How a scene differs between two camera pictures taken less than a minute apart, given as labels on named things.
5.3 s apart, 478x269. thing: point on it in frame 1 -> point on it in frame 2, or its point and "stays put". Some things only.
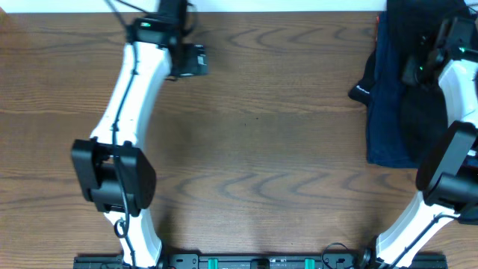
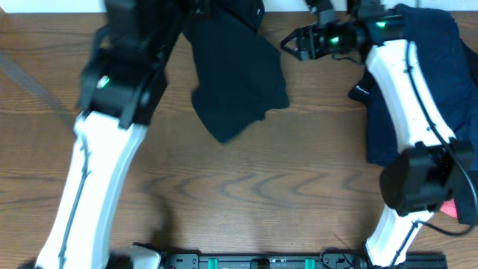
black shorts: (418, 26) -> (240, 73)
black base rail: (258, 261) stays put
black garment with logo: (361, 90) stays put
